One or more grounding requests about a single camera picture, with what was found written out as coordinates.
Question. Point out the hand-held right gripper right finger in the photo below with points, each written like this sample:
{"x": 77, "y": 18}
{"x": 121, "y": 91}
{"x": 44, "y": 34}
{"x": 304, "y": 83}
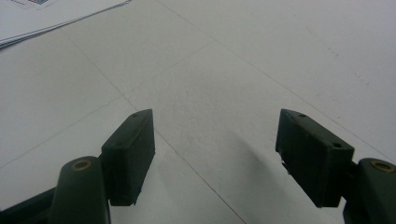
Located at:
{"x": 314, "y": 161}

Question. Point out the white paper sheet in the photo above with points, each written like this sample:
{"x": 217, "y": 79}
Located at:
{"x": 46, "y": 18}

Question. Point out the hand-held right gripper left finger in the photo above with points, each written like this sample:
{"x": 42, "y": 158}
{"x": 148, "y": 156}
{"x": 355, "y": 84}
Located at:
{"x": 129, "y": 158}

